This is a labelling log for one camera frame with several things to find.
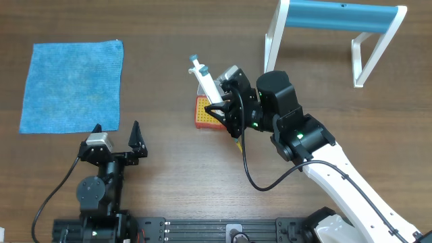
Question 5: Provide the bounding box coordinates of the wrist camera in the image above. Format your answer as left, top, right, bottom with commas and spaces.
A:
215, 65, 240, 83
85, 132, 114, 153

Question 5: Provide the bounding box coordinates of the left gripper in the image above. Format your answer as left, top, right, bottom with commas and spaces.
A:
78, 120, 149, 167

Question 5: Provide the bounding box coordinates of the mounting rail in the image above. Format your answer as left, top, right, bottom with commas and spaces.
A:
52, 217, 306, 243

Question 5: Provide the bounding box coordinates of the black cable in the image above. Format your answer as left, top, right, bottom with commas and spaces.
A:
31, 155, 81, 243
229, 86, 345, 192

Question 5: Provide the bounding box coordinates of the white and blue stand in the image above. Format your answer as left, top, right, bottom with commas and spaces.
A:
264, 0, 408, 89

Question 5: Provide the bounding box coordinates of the white pipette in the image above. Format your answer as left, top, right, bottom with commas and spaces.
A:
188, 53, 244, 153

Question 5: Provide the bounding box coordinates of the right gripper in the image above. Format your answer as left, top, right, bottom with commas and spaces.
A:
204, 68, 261, 139

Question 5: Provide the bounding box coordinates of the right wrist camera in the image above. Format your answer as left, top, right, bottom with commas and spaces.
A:
215, 65, 240, 83

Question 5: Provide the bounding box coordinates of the blue cloth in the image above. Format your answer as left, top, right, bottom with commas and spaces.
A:
19, 39, 125, 135

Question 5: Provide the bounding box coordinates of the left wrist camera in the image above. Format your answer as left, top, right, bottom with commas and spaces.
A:
85, 132, 114, 153

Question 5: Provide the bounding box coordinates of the red and yellow tip box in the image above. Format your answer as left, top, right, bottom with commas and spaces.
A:
194, 83, 227, 131

